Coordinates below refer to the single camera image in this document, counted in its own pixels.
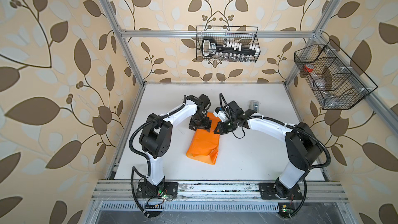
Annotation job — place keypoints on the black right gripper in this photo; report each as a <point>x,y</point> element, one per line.
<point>222,130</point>

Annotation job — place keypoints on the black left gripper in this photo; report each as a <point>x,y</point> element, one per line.
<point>207,126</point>

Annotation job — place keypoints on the orange wrapping paper sheet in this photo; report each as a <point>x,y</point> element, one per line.
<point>205,145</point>

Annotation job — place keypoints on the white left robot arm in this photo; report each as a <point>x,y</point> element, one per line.
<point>156,134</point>

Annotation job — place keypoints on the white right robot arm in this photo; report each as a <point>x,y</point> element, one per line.
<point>305,152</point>

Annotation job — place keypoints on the grey tape dispenser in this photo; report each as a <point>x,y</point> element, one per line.
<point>254,105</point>

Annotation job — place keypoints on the black white tool in basket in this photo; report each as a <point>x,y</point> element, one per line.
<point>209,48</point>

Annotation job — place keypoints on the red capped clear bottle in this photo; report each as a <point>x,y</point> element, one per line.
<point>317,82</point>

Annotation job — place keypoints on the black wire basket back wall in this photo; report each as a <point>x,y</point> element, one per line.
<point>243,34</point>

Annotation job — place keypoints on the black wire basket wall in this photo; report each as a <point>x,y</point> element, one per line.
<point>243,34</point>
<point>346,80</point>

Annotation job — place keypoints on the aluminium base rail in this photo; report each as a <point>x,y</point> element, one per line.
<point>212,190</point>

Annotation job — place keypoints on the black wire basket right wall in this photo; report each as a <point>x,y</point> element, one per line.
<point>346,80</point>

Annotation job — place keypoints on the aluminium frame post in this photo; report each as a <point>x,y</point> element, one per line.
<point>106,6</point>

